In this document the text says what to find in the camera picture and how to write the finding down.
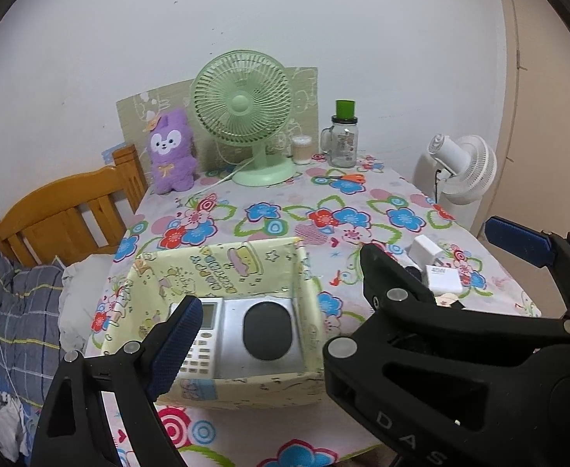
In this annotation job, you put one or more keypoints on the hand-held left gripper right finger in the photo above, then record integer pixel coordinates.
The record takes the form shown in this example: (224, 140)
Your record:
(460, 348)

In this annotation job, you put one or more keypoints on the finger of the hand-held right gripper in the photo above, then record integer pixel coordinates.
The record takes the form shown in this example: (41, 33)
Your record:
(387, 277)
(516, 242)

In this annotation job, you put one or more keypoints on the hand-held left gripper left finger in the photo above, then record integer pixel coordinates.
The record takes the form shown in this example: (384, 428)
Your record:
(178, 345)

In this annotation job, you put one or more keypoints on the white cube charger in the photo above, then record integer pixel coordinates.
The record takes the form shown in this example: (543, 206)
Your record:
(426, 249)

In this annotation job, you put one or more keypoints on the white charger with printed label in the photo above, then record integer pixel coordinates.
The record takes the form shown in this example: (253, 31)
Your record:
(443, 277)

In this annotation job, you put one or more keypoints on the yellow cartoon fabric storage box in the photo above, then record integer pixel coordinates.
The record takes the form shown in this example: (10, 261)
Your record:
(265, 260)

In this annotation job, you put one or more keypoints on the white remote control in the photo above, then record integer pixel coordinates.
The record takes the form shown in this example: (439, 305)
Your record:
(207, 335)

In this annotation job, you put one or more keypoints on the silver device with black disc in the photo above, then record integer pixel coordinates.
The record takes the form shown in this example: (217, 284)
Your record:
(265, 331)

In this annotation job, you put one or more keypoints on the beige door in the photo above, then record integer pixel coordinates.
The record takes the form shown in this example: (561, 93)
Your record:
(547, 155)

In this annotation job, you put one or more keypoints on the white standing fan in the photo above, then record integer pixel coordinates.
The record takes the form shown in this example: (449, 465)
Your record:
(464, 165)

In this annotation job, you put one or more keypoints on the white pillow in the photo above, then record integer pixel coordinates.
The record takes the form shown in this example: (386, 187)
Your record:
(83, 292)

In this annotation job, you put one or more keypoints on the floral tablecloth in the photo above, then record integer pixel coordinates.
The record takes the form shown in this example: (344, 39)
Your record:
(314, 194)

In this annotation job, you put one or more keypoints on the glass jar mug green lid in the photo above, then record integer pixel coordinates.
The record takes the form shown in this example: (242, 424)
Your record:
(344, 143)

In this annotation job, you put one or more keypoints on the cotton swab container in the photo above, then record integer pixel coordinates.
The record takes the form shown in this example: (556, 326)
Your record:
(301, 151)

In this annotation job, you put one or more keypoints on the plaid grey blue bedding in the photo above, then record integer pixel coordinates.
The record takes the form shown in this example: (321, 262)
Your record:
(17, 311)

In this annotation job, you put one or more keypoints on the wooden chair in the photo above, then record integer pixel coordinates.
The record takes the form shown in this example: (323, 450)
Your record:
(61, 214)

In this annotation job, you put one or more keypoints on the white grey crumpled cloth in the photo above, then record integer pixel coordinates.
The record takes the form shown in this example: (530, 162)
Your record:
(2, 413)

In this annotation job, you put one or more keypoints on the purple plush toy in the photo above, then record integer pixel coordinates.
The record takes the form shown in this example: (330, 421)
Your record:
(170, 155)

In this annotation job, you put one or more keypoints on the beige cartoon printed board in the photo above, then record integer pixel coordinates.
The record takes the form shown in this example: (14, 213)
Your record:
(304, 87)

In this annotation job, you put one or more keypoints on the green desk fan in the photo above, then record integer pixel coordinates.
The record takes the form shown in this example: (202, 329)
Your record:
(241, 102)

